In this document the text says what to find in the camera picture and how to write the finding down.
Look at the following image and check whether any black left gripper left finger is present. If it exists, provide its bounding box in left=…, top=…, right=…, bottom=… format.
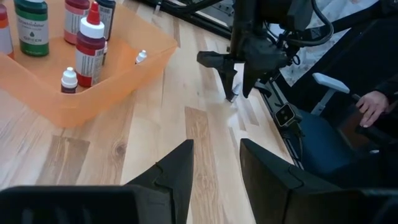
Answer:
left=126, top=139, right=195, bottom=224

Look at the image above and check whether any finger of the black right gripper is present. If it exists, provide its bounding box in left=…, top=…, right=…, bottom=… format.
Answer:
left=242, top=67, right=265, bottom=99
left=197, top=50, right=237, bottom=99

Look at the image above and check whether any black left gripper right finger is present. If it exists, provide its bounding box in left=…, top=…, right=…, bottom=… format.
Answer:
left=239, top=138, right=368, bottom=224

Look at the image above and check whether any large black food coloring bottle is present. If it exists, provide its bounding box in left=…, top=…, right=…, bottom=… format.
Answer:
left=95, top=0, right=116, bottom=41

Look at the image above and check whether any large red food coloring bottle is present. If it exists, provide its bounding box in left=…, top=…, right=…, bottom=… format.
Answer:
left=75, top=1, right=106, bottom=88

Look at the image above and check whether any small white bottle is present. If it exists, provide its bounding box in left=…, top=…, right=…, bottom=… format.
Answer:
left=60, top=67, right=78, bottom=94

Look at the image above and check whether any large pink food coloring bottle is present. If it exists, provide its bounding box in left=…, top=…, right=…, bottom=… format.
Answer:
left=63, top=0, right=91, bottom=45

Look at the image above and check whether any large green food coloring bottle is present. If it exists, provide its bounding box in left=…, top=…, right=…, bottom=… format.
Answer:
left=14, top=0, right=50, bottom=57

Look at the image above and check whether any large orange food coloring bottle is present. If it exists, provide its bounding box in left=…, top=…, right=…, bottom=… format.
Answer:
left=0, top=3, right=15, bottom=60

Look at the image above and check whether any blue chair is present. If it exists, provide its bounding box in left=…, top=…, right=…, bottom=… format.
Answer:
left=297, top=108, right=358, bottom=177

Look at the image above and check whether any white chair armrest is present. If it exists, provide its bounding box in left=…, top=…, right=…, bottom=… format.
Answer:
left=312, top=72, right=351, bottom=116

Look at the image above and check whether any dark brown flat device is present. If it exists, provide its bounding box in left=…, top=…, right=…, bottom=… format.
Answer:
left=337, top=105, right=374, bottom=150

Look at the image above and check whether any orange translucent plastic tray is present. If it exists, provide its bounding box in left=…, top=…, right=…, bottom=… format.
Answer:
left=0, top=0, right=178, bottom=128

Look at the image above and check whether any person's hand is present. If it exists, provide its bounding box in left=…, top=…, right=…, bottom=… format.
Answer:
left=355, top=90, right=390, bottom=128

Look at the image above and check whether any black aluminium table frame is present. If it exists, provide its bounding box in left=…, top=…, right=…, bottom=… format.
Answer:
left=136, top=0, right=304, bottom=170

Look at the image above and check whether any black table-level camera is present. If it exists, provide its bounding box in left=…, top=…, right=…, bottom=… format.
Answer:
left=274, top=103, right=301, bottom=128

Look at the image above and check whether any black table camera cable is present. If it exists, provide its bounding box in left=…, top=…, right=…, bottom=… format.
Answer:
left=287, top=126, right=305, bottom=164

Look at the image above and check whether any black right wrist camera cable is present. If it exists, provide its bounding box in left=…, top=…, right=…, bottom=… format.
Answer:
left=284, top=0, right=335, bottom=47

